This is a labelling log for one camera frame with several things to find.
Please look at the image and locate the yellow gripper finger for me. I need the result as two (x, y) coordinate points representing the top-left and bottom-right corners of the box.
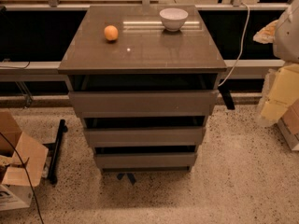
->
(253, 20), (278, 44)

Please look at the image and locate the open cardboard box left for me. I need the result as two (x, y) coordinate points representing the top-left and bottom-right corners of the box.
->
(0, 110), (48, 211)

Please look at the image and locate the grey drawer cabinet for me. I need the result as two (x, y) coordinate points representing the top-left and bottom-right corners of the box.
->
(59, 6), (227, 172)

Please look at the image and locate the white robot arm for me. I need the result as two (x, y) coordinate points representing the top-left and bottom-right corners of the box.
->
(253, 0), (299, 63)

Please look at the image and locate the metal railing frame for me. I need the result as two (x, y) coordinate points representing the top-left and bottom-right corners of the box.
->
(0, 0), (299, 82)

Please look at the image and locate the black cable left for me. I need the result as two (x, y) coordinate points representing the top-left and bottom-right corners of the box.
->
(0, 132), (45, 224)

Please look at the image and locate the cardboard box right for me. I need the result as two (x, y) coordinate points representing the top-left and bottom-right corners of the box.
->
(278, 99), (299, 151)

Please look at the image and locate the white cable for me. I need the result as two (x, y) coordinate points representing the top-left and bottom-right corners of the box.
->
(218, 2), (251, 88)

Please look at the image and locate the white ceramic bowl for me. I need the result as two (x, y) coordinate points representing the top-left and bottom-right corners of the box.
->
(160, 8), (189, 32)

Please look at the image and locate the black metal stand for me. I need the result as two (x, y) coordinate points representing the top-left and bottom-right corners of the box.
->
(45, 119), (68, 185)

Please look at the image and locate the orange fruit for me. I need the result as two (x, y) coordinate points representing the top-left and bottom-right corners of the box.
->
(104, 25), (119, 41)

